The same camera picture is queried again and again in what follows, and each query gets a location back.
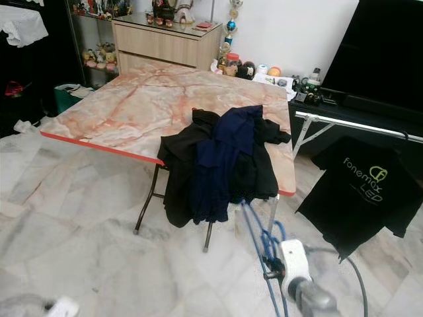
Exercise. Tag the blue plastic clothes hanger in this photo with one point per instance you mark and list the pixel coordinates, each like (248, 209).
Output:
(268, 241)

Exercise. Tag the navy shirt with orange trim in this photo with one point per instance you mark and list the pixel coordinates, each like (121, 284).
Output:
(221, 165)

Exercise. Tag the plain black garment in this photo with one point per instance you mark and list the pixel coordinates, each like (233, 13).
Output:
(175, 172)

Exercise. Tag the black printed t-shirt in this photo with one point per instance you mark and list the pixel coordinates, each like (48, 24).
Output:
(357, 191)

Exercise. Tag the black tape dispenser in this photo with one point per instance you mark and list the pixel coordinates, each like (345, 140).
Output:
(309, 92)

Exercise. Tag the black low tv cabinet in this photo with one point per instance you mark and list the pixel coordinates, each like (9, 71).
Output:
(370, 115)

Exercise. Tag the orange ball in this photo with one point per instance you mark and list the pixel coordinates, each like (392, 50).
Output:
(274, 70)

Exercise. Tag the small white bottle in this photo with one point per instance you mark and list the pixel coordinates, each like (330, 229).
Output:
(315, 74)

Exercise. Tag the white and blue ball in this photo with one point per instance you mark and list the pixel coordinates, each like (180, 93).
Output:
(262, 68)

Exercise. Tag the mickey mouse plush head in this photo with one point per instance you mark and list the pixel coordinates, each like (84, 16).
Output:
(246, 69)

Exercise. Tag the marble pattern folding table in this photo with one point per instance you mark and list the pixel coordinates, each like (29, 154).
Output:
(152, 105)

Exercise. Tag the jar with red lid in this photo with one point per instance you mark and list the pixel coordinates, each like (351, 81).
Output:
(231, 64)

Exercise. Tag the white crumpled floor item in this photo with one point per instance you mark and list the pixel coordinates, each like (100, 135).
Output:
(26, 125)

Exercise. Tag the small red ornament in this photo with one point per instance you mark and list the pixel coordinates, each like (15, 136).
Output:
(16, 88)

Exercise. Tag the tall trophy with blue ball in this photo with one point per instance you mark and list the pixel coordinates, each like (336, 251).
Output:
(231, 30)

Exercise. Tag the black flat screen television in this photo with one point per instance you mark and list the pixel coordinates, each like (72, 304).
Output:
(377, 46)

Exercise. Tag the light wooden drawer chest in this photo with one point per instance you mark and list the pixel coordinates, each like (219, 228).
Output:
(165, 46)

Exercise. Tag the small flat red box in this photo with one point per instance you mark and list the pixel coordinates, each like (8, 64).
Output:
(203, 26)

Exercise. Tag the tall black furniture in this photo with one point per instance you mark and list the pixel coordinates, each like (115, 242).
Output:
(33, 72)

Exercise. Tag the green storage box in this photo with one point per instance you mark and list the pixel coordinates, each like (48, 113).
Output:
(66, 99)

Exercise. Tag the beige shelf plush toys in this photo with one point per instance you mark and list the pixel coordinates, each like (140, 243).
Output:
(99, 57)

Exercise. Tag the white ceramic figurine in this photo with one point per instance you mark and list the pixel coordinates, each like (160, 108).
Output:
(184, 10)

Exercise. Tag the dark ceramic figurine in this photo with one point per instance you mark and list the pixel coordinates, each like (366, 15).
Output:
(163, 11)

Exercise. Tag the white lace cover cloth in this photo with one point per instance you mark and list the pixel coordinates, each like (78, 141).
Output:
(21, 25)

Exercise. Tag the glass display shelf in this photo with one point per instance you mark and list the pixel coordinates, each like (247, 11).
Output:
(92, 33)

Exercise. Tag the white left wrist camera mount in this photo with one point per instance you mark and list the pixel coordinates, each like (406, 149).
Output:
(65, 307)

